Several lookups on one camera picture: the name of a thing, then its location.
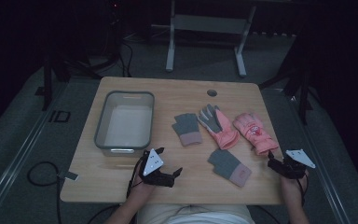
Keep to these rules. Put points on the person's light trousers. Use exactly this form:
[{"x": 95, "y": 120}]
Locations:
[{"x": 195, "y": 214}]

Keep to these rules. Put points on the small grey floor tag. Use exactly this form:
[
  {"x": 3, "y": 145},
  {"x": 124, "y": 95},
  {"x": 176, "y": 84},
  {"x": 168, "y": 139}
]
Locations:
[{"x": 71, "y": 176}]

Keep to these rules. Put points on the grey knit glove pink cuff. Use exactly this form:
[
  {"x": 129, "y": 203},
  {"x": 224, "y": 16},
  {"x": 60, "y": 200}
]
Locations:
[
  {"x": 230, "y": 167},
  {"x": 187, "y": 128}
]

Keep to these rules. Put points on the pink ski glove cartoon print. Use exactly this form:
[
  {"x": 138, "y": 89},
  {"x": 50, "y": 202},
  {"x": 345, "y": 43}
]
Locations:
[{"x": 254, "y": 132}]

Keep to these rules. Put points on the black tripod stand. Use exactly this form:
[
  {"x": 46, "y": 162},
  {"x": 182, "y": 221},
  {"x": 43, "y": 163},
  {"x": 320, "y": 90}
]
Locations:
[
  {"x": 62, "y": 65},
  {"x": 298, "y": 84}
]

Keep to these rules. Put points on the pink ski glove grey palm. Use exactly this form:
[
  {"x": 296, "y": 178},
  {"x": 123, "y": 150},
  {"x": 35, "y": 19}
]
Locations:
[{"x": 219, "y": 126}]

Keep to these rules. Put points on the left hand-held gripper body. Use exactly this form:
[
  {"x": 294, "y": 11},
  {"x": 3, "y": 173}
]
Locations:
[{"x": 155, "y": 179}]

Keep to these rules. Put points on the person's left hand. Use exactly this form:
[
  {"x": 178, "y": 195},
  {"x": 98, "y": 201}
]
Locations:
[{"x": 143, "y": 190}]

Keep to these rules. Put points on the metal floor rail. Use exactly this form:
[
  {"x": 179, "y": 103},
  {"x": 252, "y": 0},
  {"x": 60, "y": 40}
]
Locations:
[
  {"x": 320, "y": 161},
  {"x": 18, "y": 158}
]

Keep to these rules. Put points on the person's right hand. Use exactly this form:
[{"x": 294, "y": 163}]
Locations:
[{"x": 292, "y": 188}]

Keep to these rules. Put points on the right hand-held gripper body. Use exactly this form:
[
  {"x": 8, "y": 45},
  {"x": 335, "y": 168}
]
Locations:
[{"x": 293, "y": 166}]

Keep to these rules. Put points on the white metal stand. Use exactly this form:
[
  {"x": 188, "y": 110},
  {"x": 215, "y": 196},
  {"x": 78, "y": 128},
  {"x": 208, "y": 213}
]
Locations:
[{"x": 208, "y": 25}]

